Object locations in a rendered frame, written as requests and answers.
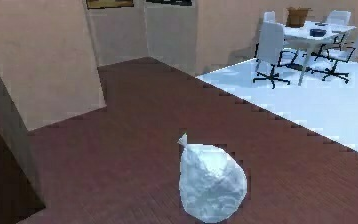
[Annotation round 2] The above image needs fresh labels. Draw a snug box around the white tied plastic bag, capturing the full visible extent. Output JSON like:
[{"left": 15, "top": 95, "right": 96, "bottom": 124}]
[{"left": 176, "top": 132, "right": 248, "bottom": 224}]

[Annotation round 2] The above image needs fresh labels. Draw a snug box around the brown cardboard box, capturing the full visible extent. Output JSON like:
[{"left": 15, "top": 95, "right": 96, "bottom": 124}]
[{"left": 285, "top": 6, "right": 312, "bottom": 29}]

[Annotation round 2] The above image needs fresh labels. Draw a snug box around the white dining table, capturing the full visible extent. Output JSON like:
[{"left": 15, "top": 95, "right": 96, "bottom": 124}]
[{"left": 282, "top": 20, "right": 357, "bottom": 87}]

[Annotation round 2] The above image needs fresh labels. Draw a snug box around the dark blue bowl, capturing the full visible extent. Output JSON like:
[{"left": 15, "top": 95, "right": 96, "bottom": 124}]
[{"left": 309, "top": 28, "right": 327, "bottom": 38}]

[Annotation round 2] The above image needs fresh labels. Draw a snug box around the framed dark wall picture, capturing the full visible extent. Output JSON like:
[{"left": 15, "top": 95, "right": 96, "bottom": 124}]
[{"left": 145, "top": 0, "right": 193, "bottom": 8}]

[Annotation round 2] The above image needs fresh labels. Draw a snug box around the framed yellow wall picture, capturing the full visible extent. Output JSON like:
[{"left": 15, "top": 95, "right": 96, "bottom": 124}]
[{"left": 85, "top": 0, "right": 135, "bottom": 10}]

